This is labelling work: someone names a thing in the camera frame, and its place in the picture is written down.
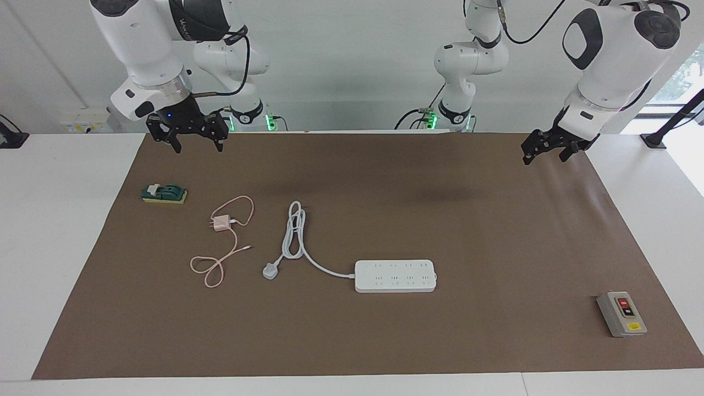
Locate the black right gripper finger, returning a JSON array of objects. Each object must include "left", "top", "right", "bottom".
[
  {"left": 146, "top": 117, "right": 183, "bottom": 154},
  {"left": 205, "top": 112, "right": 229, "bottom": 153}
]

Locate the pink charger cable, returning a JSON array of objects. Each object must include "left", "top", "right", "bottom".
[{"left": 190, "top": 196, "right": 255, "bottom": 288}]

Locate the white power strip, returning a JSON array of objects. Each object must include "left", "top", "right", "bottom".
[{"left": 354, "top": 260, "right": 438, "bottom": 293}]

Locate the black slanted stand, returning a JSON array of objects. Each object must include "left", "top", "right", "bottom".
[{"left": 640, "top": 88, "right": 704, "bottom": 150}]

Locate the bright window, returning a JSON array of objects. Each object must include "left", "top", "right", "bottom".
[{"left": 638, "top": 44, "right": 704, "bottom": 119}]

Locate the brown table mat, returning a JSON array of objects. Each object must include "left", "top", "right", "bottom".
[{"left": 31, "top": 132, "right": 704, "bottom": 380}]

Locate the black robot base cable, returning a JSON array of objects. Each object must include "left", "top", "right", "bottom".
[
  {"left": 393, "top": 82, "right": 446, "bottom": 131},
  {"left": 217, "top": 107, "right": 288, "bottom": 133}
]

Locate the green knife switch, yellow base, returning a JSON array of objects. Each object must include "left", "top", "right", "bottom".
[{"left": 141, "top": 184, "right": 188, "bottom": 205}]

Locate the white wall socket box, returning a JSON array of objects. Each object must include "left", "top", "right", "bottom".
[{"left": 59, "top": 107, "right": 119, "bottom": 134}]

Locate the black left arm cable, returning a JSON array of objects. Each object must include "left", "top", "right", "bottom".
[{"left": 495, "top": 0, "right": 691, "bottom": 111}]

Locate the black clamp mount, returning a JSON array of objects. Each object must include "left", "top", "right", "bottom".
[{"left": 0, "top": 114, "right": 30, "bottom": 150}]

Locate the white power strip cord with plug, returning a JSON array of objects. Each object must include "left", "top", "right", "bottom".
[{"left": 262, "top": 201, "right": 356, "bottom": 281}]

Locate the grey on-off switch box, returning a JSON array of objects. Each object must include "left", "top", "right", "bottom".
[{"left": 596, "top": 291, "right": 648, "bottom": 338}]

